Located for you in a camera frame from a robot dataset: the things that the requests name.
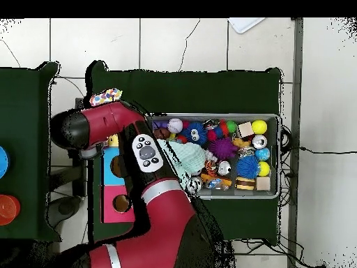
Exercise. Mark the mint waffle cloth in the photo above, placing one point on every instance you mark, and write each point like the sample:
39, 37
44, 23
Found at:
192, 156

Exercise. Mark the colourful dotted cloth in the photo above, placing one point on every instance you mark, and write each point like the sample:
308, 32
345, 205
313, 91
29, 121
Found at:
106, 97

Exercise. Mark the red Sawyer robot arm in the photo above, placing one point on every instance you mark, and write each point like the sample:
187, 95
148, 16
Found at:
111, 122

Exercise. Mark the wooden box with three holes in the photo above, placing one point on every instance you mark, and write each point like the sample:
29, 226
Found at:
111, 173

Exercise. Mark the white toy baseball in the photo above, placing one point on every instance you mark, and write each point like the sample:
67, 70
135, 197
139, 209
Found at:
175, 125

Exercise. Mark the blue fuzzy toy with eyes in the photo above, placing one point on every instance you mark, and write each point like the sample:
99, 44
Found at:
196, 129

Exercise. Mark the purple spiky toy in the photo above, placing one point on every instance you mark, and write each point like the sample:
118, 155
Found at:
223, 148

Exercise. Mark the dark green tablecloth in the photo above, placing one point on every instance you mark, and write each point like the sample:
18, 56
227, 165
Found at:
25, 111
209, 92

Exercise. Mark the wooden block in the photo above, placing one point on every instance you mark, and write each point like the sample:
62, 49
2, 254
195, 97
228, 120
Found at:
246, 129

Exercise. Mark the blue spiky pom ball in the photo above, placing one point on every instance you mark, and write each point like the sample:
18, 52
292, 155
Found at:
248, 167

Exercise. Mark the silver drink can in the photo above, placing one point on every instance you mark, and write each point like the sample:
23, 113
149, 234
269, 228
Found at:
259, 141

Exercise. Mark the yellow ball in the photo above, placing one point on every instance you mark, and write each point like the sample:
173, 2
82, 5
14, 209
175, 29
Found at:
259, 127
265, 169

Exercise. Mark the blue globe ball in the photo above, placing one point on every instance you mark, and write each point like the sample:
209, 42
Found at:
262, 153

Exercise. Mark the white tray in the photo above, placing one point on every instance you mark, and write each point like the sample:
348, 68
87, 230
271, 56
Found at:
244, 23

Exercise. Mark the blue disc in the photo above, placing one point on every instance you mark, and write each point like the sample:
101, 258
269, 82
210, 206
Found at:
3, 162

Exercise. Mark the red disc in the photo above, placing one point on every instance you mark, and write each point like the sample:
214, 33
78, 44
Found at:
8, 209

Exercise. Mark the grey floor rail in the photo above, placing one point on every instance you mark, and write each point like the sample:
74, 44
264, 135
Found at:
296, 83

